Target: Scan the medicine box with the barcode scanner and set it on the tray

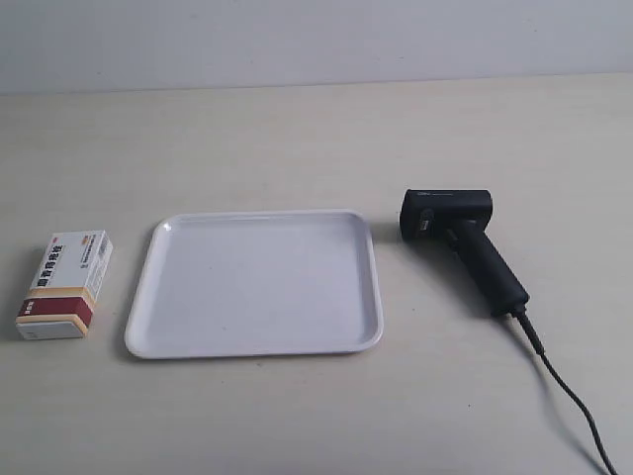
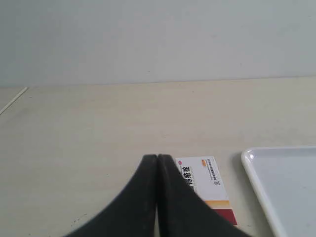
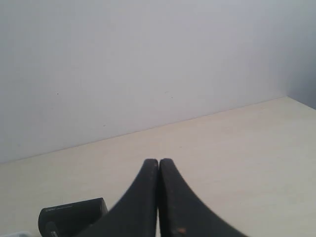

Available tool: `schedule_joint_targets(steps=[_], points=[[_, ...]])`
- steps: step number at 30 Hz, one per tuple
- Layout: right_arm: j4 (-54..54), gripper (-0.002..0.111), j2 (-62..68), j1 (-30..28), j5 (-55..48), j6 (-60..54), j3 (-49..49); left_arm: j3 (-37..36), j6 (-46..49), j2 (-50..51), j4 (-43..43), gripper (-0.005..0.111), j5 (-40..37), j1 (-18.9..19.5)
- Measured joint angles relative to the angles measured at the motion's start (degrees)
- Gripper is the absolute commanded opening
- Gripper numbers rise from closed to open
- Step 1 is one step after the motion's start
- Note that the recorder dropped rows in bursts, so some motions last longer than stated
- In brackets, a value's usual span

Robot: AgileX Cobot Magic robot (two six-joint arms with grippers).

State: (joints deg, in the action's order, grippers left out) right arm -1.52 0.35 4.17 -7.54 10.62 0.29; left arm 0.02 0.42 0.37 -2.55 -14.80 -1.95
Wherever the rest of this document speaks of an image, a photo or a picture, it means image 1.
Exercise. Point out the black handheld barcode scanner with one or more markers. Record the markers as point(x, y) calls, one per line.
point(459, 218)

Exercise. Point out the white red medicine box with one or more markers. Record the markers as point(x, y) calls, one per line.
point(62, 297)

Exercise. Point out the white plastic tray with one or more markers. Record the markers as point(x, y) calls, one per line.
point(225, 285)

